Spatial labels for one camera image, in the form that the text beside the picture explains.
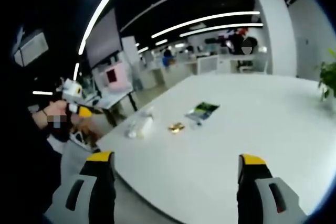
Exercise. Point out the pink box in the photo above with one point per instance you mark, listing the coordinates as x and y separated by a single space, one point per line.
115 75

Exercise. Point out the person's left hand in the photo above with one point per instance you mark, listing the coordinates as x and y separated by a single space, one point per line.
58 108

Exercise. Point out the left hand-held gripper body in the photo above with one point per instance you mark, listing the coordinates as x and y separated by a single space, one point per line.
70 90

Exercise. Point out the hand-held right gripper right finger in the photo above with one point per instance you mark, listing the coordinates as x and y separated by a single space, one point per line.
262 195

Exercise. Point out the dark wall screen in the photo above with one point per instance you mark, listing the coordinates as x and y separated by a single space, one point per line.
103 37

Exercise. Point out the gold lid skincare jar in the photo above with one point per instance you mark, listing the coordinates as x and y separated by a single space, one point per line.
176 127

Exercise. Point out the green skincare packet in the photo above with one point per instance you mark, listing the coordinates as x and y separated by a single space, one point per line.
202 111

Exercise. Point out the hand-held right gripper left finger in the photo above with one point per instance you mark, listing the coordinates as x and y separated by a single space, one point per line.
86 192

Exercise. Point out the white office partition desk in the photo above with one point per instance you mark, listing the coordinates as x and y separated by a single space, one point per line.
223 64

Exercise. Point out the green potted plant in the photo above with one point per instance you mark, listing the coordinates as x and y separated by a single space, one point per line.
328 77

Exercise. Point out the small side table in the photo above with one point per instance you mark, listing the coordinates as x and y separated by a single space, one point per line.
115 102

